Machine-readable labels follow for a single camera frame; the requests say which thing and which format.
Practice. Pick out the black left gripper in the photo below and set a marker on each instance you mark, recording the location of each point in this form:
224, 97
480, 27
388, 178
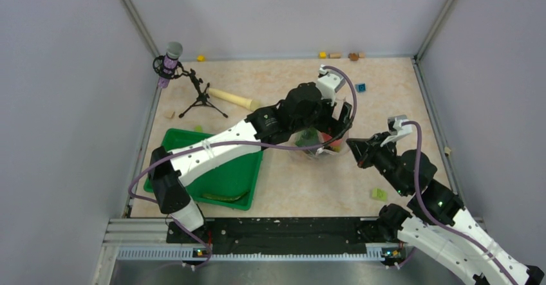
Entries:
336, 128

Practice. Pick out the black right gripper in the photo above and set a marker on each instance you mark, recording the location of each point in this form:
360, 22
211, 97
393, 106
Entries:
364, 156

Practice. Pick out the green bok choy vegetable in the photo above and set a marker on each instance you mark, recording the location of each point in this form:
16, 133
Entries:
307, 138

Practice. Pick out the clear zip top bag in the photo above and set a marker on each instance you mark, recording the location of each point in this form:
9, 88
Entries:
317, 152

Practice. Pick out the peach fruit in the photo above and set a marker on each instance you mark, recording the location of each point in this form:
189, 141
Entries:
333, 145

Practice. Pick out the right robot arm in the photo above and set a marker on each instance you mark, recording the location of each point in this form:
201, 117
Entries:
435, 220

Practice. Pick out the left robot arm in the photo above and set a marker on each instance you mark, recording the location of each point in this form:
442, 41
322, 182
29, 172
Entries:
310, 105

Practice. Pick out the blue toy brick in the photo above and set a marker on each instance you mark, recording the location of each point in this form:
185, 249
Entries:
360, 87

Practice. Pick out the light green block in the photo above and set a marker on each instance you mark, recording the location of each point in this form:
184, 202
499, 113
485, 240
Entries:
379, 194

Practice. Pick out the brown wooden piece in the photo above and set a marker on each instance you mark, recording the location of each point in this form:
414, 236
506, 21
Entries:
353, 56

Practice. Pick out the cream toy microphone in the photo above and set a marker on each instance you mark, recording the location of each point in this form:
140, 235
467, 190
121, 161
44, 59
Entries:
247, 103

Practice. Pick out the black tripod stand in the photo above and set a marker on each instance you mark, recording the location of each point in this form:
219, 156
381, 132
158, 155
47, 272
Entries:
202, 100

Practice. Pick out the tan wooden block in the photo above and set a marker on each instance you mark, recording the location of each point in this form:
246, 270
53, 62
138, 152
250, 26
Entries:
169, 114

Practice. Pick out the purple studio microphone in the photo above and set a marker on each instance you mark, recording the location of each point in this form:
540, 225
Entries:
167, 66

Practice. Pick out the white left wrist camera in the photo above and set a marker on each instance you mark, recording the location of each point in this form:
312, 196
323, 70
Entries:
330, 81

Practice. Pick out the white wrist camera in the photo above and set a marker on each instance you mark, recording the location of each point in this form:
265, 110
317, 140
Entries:
330, 81
396, 129

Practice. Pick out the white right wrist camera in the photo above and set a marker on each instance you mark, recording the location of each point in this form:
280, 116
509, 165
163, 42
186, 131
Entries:
396, 129

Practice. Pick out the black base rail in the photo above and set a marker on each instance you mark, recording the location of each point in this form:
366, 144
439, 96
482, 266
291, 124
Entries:
295, 236

